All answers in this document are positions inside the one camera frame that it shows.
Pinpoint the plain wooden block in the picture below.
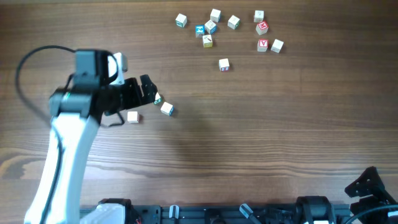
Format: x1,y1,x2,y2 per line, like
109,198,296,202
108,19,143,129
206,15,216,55
127,111,140,123

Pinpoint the green envelope block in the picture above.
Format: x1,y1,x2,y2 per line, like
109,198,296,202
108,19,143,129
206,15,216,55
153,92,163,105

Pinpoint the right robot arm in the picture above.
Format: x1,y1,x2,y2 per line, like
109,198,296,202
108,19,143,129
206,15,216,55
295,166,397,223

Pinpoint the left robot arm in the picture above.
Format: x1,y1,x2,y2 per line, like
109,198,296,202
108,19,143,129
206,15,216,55
24,49,157,223

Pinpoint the yellow hammer block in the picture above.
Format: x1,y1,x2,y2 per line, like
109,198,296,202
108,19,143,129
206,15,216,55
202,35,213,48

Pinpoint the blue letter block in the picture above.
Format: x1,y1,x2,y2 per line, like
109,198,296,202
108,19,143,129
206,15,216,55
195,25,205,38

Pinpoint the red-edged bottom block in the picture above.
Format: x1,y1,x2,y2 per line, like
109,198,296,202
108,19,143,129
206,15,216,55
218,58,230,72

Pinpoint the blue-edged round-symbol block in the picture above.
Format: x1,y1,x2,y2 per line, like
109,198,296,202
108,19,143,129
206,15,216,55
205,20,217,34

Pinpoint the plain block top centre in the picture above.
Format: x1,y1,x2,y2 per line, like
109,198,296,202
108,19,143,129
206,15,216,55
210,9,221,22

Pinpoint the green-edged block top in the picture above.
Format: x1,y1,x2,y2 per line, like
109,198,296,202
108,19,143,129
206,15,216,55
228,15,240,30

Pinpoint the red A block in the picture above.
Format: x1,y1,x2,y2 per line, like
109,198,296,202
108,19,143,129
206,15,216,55
257,39,269,52

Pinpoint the red M block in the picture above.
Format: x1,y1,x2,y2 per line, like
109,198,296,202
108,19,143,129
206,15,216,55
256,21,269,35

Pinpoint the plain block top right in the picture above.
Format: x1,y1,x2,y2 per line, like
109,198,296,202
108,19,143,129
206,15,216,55
254,10,264,23

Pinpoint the plain block far right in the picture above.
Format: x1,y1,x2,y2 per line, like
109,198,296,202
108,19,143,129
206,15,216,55
271,39,284,54

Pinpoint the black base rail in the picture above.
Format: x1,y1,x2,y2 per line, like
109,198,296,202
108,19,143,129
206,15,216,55
80,203,353,224

